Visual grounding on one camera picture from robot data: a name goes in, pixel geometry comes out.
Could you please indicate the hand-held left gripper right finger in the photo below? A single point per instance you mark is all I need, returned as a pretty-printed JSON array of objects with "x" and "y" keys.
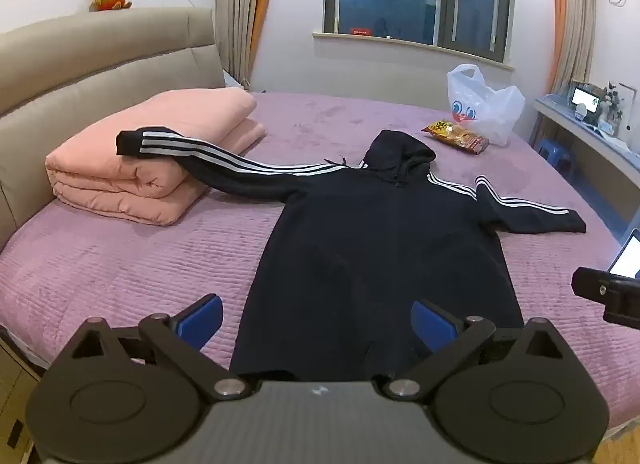
[{"x": 430, "y": 324}]

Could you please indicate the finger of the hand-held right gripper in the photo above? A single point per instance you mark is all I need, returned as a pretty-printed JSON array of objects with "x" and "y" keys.
[{"x": 607, "y": 291}]

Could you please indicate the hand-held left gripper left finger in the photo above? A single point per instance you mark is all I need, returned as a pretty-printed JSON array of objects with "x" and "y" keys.
[{"x": 202, "y": 320}]

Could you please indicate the black hoodie with white stripes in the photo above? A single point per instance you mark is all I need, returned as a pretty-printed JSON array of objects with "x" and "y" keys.
[{"x": 380, "y": 244}]

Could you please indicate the bright lit screen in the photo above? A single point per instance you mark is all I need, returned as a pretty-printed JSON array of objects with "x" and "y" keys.
[{"x": 627, "y": 256}]

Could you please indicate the purple quilted bedspread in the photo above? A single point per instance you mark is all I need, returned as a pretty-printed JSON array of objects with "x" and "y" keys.
[{"x": 125, "y": 269}]

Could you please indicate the blue plastic stool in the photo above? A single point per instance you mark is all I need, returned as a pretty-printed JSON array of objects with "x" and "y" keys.
[{"x": 555, "y": 151}]

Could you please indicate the folded pink blanket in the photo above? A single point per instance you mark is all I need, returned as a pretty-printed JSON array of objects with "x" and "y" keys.
[{"x": 150, "y": 144}]

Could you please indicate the small flower decoration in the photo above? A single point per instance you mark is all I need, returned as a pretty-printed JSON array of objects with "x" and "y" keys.
[{"x": 614, "y": 101}]

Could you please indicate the yellow snack packet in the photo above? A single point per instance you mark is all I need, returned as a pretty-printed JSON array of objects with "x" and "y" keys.
[{"x": 457, "y": 135}]

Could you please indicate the small framed screen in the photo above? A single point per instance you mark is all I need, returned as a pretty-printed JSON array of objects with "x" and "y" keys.
[{"x": 586, "y": 101}]

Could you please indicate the wooden bedside cabinet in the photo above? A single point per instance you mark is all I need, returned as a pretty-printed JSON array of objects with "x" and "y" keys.
[{"x": 12, "y": 404}]

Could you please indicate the white plastic bag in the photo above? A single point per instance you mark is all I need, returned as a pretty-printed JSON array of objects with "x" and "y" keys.
[{"x": 482, "y": 104}]

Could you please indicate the beige and orange curtain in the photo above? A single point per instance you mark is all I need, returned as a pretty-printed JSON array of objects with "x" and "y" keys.
[
  {"x": 245, "y": 9},
  {"x": 572, "y": 19}
]

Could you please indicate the beige upholstered headboard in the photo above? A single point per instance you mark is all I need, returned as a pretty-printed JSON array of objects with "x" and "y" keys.
[{"x": 100, "y": 54}]

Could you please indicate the grey wall desk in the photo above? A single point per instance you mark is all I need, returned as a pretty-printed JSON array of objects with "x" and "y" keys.
[{"x": 590, "y": 144}]

